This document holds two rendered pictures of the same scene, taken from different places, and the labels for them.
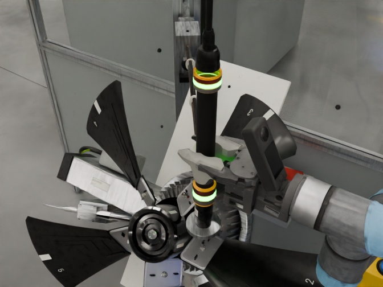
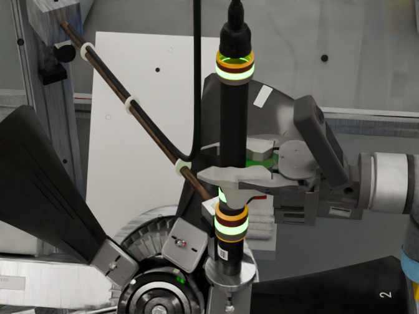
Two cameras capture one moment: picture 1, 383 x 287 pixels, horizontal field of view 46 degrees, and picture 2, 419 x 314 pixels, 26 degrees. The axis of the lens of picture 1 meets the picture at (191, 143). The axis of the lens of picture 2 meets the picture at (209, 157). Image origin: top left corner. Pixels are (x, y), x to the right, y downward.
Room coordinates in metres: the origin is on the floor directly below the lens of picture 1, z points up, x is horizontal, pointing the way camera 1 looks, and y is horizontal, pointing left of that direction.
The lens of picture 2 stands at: (-0.18, 0.38, 2.21)
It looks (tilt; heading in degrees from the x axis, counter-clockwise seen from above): 41 degrees down; 334
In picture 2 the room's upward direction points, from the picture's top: straight up
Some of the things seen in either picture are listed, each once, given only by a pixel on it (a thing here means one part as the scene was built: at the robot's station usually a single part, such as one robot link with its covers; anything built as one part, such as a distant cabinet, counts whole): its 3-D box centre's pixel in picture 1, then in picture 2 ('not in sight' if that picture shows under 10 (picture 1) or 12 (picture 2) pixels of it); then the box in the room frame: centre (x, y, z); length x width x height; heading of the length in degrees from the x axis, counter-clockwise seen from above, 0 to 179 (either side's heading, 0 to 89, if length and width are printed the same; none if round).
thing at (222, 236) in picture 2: (204, 195); (231, 226); (0.58, -0.02, 1.35); 0.04 x 0.04 x 0.01
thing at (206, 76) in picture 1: (207, 79); (234, 66); (0.58, -0.02, 1.61); 0.04 x 0.04 x 0.03
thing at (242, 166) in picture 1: (262, 185); (319, 182); (0.52, -0.12, 1.44); 0.12 x 0.08 x 0.09; 58
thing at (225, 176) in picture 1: (224, 170); (273, 178); (0.53, -0.06, 1.46); 0.09 x 0.05 x 0.02; 68
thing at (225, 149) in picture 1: (216, 151); (238, 160); (0.60, -0.04, 1.44); 0.09 x 0.03 x 0.06; 48
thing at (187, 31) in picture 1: (187, 37); (52, 10); (1.20, 0.01, 1.35); 0.10 x 0.07 x 0.08; 3
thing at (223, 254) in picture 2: (205, 151); (232, 162); (0.58, -0.02, 1.46); 0.04 x 0.04 x 0.46
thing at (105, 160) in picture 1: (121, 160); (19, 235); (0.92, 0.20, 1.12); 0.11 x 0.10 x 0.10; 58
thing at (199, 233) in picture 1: (203, 206); (226, 244); (0.59, -0.02, 1.31); 0.09 x 0.07 x 0.10; 3
